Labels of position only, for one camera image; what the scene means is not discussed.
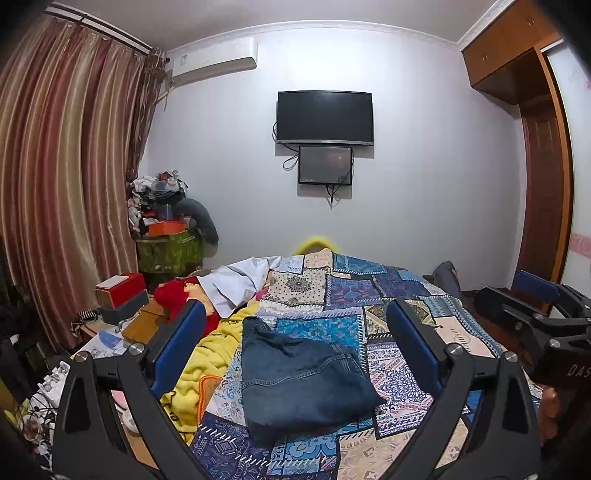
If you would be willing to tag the yellow fleece blanket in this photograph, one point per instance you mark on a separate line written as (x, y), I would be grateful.
(185, 404)

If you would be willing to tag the yellow headboard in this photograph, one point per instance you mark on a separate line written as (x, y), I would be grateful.
(315, 244)

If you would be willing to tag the striped red gold curtain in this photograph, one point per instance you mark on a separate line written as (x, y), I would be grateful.
(76, 109)

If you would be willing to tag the dark grey box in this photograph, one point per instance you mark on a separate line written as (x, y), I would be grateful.
(128, 309)

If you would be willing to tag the white shirt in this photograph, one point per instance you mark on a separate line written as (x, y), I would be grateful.
(230, 286)

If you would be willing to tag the green storage box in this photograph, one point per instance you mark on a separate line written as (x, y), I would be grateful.
(176, 254)

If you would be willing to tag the red plush toy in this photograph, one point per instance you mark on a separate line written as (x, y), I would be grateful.
(172, 295)

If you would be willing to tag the wooden wardrobe cabinet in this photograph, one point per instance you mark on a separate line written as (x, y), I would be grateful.
(504, 62)

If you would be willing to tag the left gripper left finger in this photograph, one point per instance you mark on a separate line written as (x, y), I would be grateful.
(148, 371)

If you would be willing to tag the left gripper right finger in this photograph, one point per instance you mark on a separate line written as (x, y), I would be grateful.
(444, 371)

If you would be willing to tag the orange box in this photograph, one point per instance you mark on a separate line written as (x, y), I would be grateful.
(165, 228)

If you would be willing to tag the pink neck pillow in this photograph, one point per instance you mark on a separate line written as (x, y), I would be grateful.
(119, 400)

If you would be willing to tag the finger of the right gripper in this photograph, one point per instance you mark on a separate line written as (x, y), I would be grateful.
(500, 307)
(535, 286)

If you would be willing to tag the black wall television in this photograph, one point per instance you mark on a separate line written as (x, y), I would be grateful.
(325, 117)

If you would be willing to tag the grey purple backpack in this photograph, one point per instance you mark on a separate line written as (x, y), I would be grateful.
(445, 277)

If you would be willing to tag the red box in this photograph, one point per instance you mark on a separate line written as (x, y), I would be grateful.
(118, 289)

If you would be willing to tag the wooden door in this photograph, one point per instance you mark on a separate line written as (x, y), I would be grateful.
(549, 175)

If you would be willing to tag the small black wall monitor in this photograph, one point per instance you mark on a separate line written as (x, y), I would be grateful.
(325, 165)

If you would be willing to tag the blue denim jacket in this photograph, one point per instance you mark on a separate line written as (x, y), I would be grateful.
(300, 386)

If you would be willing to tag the white air conditioner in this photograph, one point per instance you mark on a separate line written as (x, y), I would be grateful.
(216, 60)

